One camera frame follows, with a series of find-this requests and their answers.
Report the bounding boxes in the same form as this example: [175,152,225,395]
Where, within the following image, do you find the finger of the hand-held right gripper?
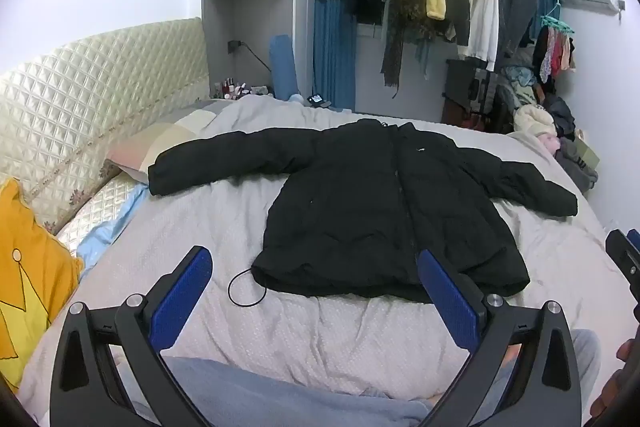
[605,228,640,278]

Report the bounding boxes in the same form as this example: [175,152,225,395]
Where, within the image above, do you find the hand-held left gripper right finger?
[417,248,584,427]

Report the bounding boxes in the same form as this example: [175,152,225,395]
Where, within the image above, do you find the pink and red small clothes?
[531,26,577,84]

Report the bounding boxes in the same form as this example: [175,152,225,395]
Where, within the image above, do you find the pile of mixed clothes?
[492,49,601,194]

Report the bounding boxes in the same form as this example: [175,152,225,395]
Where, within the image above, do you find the blue chair back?
[269,35,300,102]

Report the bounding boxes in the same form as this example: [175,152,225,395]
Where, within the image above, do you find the grey bed duvet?
[20,97,632,414]

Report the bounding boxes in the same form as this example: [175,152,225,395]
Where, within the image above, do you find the black cord loop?
[227,268,269,308]

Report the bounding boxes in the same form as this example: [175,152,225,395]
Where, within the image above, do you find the person's right hand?
[589,338,640,419]

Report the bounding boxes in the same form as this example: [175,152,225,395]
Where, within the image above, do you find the black puffer jacket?
[148,118,579,304]

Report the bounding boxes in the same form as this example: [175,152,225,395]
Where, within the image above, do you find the light blue sheet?
[75,184,151,279]

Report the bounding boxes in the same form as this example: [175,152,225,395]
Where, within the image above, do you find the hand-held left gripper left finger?
[49,245,214,427]

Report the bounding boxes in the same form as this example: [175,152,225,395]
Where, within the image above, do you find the black charger cable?
[240,42,274,74]

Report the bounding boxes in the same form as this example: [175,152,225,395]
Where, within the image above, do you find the white hoodie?
[457,0,500,72]

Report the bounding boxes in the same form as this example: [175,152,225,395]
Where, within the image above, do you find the blue curtain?
[312,0,357,110]

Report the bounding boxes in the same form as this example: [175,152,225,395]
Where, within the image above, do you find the dark grey hanging garments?
[492,0,544,58]

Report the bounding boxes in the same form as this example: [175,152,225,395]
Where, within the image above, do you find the cluster of cosmetic bottles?
[212,77,274,100]

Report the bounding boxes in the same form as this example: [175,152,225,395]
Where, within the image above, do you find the green clip hanger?
[541,0,576,36]

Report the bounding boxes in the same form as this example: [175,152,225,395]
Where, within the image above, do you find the cream quilted headboard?
[0,18,209,229]

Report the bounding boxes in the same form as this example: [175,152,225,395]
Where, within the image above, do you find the teal hanging garment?
[414,38,437,81]

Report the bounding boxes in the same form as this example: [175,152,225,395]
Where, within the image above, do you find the cream quilted mattress cover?
[54,178,142,249]

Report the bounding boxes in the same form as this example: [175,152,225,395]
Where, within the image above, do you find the yellow printed pillow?
[0,179,85,394]

